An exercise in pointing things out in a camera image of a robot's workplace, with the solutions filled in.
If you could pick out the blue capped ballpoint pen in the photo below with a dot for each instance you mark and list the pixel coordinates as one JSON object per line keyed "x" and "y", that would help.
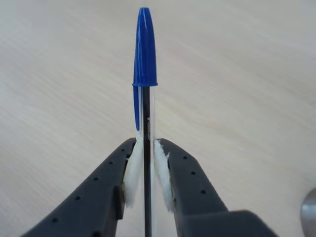
{"x": 145, "y": 49}

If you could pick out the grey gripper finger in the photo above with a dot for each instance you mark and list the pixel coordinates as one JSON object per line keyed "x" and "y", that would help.
{"x": 197, "y": 197}
{"x": 93, "y": 197}

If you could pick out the silver metal cup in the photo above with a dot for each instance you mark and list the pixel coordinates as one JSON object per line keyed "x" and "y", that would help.
{"x": 309, "y": 209}

